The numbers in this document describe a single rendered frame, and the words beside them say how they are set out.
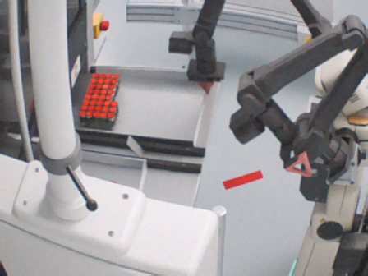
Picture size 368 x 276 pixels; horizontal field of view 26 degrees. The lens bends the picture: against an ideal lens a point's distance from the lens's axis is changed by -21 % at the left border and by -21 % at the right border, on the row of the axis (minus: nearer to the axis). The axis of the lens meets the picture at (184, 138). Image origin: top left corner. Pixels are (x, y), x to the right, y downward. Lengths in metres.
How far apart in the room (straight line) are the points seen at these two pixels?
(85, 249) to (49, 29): 0.49
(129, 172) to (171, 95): 0.30
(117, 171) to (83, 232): 1.03
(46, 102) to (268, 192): 2.36
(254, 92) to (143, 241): 0.60
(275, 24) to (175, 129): 1.07
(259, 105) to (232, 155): 1.72
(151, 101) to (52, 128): 1.35
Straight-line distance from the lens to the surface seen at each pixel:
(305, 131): 2.15
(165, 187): 2.56
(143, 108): 2.75
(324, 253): 3.14
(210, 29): 2.55
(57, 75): 1.37
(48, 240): 1.66
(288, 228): 3.57
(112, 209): 1.61
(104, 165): 2.62
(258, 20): 3.63
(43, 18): 1.28
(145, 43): 4.31
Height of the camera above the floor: 2.84
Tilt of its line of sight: 47 degrees down
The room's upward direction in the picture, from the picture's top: 3 degrees counter-clockwise
